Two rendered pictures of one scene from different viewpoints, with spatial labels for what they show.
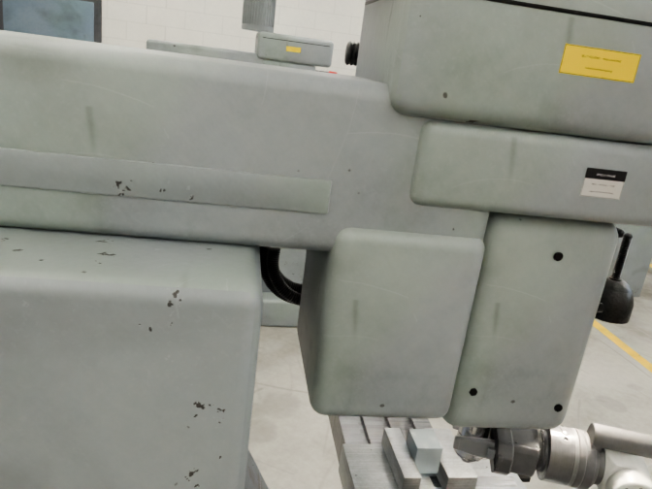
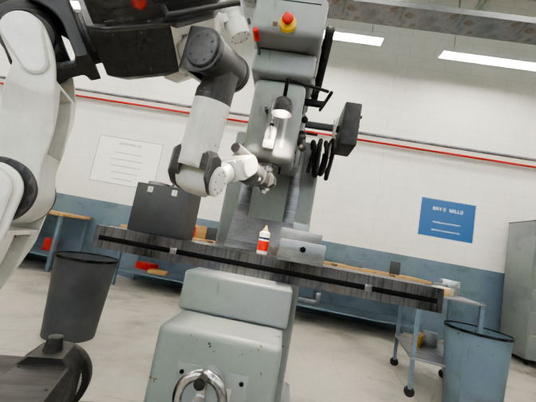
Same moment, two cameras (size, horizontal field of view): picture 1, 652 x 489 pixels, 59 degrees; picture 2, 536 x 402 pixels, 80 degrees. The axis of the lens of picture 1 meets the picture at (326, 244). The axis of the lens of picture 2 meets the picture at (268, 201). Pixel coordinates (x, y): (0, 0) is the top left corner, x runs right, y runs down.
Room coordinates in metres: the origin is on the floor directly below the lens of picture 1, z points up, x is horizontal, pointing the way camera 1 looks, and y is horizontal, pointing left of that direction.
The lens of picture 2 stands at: (1.12, -1.49, 1.01)
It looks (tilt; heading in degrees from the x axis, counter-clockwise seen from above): 7 degrees up; 104
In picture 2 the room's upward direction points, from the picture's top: 10 degrees clockwise
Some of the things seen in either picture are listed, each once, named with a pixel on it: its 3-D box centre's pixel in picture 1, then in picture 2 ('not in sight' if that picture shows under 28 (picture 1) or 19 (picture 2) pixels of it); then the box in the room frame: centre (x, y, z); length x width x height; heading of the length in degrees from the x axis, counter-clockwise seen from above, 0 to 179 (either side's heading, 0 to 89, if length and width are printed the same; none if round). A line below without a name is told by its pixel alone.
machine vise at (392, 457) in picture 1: (432, 473); (298, 246); (0.97, -0.27, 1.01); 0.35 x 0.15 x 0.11; 101
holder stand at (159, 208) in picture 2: not in sight; (166, 210); (0.44, -0.35, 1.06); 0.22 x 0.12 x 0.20; 3
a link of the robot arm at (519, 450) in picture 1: (530, 449); (254, 177); (0.78, -0.36, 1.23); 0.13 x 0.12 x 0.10; 171
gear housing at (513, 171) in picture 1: (509, 159); (284, 84); (0.79, -0.23, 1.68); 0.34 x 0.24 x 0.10; 100
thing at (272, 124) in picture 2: not in sight; (273, 122); (0.81, -0.38, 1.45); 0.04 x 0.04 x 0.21; 10
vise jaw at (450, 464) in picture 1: (447, 459); (301, 236); (0.97, -0.30, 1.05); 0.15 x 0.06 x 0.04; 11
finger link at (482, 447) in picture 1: (473, 447); not in sight; (0.76, -0.27, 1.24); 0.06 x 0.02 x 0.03; 81
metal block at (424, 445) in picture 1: (422, 450); (300, 231); (0.96, -0.24, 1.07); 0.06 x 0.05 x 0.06; 11
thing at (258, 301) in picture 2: not in sight; (244, 288); (0.79, -0.27, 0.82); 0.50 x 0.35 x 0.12; 100
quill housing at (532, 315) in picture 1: (502, 302); (274, 127); (0.79, -0.27, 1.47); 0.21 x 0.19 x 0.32; 10
